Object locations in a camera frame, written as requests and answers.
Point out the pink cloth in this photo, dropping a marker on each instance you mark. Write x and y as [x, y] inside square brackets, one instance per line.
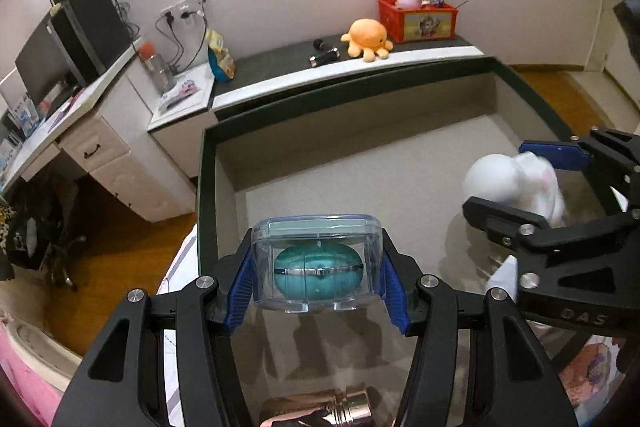
[20, 387]

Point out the black flashlight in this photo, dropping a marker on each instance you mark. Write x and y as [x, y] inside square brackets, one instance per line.
[324, 57]

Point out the red plastic crate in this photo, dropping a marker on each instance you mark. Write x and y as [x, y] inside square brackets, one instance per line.
[425, 24]

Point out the white striped quilt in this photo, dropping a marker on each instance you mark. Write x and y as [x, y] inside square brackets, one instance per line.
[185, 257]

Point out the rose gold metal flashlight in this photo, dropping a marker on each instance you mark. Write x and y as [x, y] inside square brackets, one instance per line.
[325, 407]

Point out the white desk with drawers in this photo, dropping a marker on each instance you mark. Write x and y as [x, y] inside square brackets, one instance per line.
[125, 177]

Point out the white wall socket panel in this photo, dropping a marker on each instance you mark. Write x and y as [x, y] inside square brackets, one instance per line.
[186, 7]

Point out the leopard print cloth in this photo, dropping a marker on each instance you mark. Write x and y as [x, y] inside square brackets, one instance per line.
[15, 232]

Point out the low cabinet dark top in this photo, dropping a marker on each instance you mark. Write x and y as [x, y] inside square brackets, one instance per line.
[280, 67]

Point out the black computer monitor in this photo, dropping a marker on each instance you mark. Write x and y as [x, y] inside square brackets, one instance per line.
[42, 57]

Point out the black computer tower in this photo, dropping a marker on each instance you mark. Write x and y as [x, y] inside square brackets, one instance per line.
[90, 32]

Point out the black office chair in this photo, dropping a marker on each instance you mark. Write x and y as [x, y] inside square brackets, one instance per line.
[55, 227]

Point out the blue white box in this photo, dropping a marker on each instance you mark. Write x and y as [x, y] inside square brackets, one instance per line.
[25, 119]

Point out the white rabbit figurine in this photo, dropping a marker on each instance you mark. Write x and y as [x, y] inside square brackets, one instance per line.
[495, 179]

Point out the orange octopus plush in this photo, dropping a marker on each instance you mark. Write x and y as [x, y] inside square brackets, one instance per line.
[367, 37]

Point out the small white side cabinet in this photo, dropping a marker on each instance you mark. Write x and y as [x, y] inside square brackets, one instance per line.
[175, 142]

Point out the blue yellow snack bag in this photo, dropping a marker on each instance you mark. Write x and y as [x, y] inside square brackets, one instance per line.
[222, 62]

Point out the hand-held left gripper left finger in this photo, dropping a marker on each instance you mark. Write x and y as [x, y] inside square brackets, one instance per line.
[242, 279]

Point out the clear case with teal egg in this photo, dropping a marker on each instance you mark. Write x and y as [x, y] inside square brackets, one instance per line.
[317, 267]

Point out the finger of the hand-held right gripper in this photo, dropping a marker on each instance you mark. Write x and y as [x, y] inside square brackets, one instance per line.
[550, 154]
[500, 219]

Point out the clear plastic packet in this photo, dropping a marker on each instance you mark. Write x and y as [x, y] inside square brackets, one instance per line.
[180, 94]

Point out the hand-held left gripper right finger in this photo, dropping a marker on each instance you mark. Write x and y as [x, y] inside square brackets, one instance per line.
[392, 292]

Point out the clear bottle red cap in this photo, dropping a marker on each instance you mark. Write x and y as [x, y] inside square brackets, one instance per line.
[157, 69]

